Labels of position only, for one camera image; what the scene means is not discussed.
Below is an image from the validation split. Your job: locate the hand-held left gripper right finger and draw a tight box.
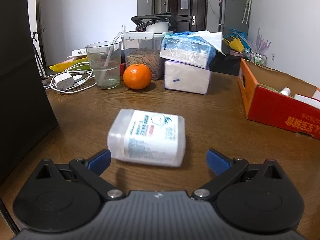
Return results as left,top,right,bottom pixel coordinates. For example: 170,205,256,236
191,149,292,201

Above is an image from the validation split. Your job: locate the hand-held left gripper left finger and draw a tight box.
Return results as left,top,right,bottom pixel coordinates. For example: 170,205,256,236
28,149,126,201

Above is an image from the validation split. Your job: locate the white rectangular plastic bottle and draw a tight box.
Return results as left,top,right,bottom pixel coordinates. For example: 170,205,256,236
107,109,186,167

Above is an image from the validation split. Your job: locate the red cardboard box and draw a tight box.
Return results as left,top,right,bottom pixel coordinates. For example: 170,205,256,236
237,58,320,140

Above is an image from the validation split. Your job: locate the red white lint brush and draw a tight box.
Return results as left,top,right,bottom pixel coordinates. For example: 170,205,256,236
292,88,320,109

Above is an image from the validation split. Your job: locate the clear drinking glass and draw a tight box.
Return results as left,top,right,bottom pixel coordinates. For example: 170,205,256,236
85,41,122,90

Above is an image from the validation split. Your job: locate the purple tissue pack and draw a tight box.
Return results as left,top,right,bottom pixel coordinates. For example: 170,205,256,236
164,60,211,95

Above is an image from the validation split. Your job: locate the orange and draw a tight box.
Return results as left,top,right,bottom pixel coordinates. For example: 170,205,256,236
123,64,152,90

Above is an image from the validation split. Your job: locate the clear drinking straw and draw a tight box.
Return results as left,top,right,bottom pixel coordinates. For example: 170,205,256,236
103,31,123,68

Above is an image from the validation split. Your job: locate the clear food container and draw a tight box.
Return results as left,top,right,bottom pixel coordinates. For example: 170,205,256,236
121,31,167,80

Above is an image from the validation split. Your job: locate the black paper bag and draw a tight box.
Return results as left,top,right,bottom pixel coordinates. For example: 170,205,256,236
0,0,59,180

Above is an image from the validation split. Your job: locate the blue tissue pack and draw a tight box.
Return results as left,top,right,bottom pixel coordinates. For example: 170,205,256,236
159,30,227,69

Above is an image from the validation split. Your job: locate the yellow plastic toy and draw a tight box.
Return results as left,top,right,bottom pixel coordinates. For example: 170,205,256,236
223,36,244,53

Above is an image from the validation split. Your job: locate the black tripod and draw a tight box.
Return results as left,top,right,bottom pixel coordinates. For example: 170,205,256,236
31,29,49,78

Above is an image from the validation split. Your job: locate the purple feather decoration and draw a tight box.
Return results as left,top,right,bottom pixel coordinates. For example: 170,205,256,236
255,27,272,54

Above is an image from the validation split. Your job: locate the blue plastic toy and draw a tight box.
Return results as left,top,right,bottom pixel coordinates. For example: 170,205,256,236
229,27,250,42

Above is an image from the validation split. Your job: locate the white bowl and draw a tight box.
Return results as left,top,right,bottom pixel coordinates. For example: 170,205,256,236
146,21,170,33

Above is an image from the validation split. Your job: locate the grey refrigerator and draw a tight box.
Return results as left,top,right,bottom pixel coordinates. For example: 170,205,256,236
219,0,252,34

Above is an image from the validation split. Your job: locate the dark brown door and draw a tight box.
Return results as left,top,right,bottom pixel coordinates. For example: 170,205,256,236
167,0,208,32

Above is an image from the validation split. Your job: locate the folded white umbrella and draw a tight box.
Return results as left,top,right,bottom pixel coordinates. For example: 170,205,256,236
242,0,252,25

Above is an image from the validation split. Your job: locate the white cable bundle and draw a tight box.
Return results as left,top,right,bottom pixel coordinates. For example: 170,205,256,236
44,62,97,94

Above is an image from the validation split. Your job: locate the wire storage trolley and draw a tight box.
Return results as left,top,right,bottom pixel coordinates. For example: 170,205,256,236
246,51,268,67

